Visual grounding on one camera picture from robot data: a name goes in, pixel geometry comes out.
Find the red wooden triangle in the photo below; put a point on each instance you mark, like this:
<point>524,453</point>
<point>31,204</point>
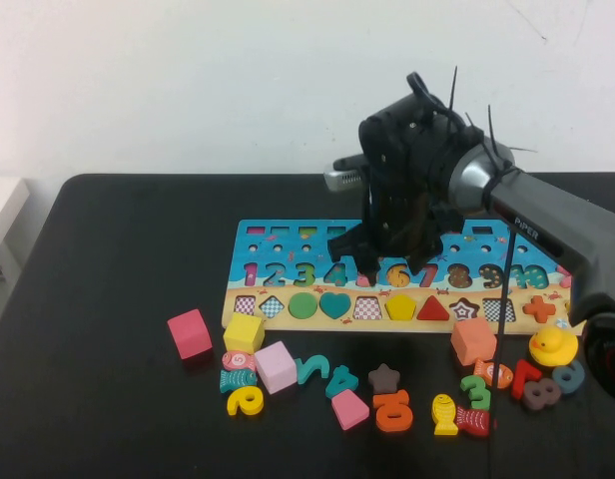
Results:
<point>433,312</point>

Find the light pink foam cube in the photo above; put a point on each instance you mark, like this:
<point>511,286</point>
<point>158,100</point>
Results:
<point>275,368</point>

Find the orange wooden fish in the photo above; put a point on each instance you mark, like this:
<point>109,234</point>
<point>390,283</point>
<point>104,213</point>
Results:
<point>502,373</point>

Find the deep pink foam cube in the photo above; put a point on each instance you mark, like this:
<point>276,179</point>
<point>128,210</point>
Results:
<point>188,334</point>

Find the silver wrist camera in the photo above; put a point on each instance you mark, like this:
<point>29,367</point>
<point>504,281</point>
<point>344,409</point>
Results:
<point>343,178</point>

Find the teal wooden fish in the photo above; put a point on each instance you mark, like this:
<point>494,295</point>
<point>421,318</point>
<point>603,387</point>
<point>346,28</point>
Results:
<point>237,380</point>

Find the red wooden fish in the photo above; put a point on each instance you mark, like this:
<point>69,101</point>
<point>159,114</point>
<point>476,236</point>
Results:
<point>474,421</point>

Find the orange wooden plus sign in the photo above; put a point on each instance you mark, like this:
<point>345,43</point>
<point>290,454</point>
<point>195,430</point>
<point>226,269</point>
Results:
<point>539,308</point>

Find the green wooden circle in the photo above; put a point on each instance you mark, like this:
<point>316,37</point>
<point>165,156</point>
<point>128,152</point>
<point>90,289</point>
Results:
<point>303,305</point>

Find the yellow wooden pentagon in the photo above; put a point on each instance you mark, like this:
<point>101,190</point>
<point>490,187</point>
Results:
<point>401,308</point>

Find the pink wooden angle sign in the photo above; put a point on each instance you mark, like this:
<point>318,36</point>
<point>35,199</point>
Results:
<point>564,279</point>

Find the blue wooden puzzle board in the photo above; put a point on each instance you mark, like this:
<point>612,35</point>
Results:
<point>287,249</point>

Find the teal wooden heart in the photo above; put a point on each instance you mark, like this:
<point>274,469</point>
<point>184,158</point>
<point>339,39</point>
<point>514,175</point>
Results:
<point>335,304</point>

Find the pink wooden fish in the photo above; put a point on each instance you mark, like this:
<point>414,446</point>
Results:
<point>237,361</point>

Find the yellow wooden number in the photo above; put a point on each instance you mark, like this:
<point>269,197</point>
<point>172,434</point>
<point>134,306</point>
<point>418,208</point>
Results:
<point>237,405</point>

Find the pink wooden trapezoid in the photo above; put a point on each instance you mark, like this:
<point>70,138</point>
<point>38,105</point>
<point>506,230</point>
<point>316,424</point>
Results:
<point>350,410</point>

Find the salmon foam cube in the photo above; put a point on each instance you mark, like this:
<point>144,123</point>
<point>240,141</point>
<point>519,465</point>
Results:
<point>472,341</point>

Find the blue-grey wooden number nine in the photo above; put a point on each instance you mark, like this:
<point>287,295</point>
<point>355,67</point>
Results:
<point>571,376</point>

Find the red wooden number seven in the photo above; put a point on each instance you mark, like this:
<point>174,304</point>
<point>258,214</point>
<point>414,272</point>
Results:
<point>526,371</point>

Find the yellow wooden fish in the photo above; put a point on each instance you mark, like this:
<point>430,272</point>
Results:
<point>444,414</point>

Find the teal wooden number five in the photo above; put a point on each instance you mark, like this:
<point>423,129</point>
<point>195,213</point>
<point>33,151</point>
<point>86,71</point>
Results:
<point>312,370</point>

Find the yellow foam cube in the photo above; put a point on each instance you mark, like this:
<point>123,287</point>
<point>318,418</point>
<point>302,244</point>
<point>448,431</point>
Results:
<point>242,334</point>

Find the brown wooden star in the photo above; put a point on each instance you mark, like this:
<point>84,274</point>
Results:
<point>384,379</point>

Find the green wooden number three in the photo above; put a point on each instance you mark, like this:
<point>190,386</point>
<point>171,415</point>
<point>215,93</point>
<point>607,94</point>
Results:
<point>479,394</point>

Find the teal wooden number four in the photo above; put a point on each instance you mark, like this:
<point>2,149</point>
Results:
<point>343,381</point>

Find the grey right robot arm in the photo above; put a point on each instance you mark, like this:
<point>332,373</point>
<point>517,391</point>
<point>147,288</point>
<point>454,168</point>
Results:
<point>552,214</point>

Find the yellow wooden equals sign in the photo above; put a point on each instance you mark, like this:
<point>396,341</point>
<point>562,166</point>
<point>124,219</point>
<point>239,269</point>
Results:
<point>568,305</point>

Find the black zip tie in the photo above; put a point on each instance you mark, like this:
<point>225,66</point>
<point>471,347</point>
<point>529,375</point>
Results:
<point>492,130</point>
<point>473,124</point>
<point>453,90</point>

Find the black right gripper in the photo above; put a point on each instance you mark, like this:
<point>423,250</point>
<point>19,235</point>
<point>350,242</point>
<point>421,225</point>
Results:
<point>402,164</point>

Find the brown number eight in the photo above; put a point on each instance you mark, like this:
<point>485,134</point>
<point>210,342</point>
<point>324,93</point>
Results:
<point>541,395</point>

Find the yellow rubber duck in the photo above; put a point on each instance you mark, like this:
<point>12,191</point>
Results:
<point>554,346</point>

